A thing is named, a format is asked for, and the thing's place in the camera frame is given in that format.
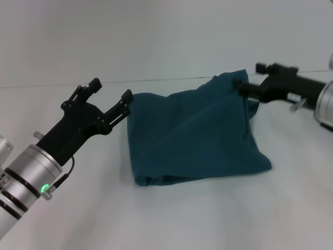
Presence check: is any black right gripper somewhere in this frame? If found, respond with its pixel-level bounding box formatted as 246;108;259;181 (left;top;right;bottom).
233;61;328;109

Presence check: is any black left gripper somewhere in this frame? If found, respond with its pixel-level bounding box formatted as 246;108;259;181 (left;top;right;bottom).
35;77;134;167

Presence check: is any teal blue printed t-shirt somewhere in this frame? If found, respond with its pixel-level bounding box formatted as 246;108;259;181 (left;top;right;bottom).
126;68;274;188

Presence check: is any right gripper connector cable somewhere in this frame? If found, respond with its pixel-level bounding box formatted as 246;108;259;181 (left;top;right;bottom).
289;96;308;113

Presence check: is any gripper connector cable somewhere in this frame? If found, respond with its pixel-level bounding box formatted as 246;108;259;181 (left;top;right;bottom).
289;96;308;113
33;131;76;202

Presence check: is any left gripper connector cable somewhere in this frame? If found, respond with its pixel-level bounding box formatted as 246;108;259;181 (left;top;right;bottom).
33;131;76;202

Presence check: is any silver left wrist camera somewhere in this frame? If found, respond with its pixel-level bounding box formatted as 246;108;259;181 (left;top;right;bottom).
0;134;14;167

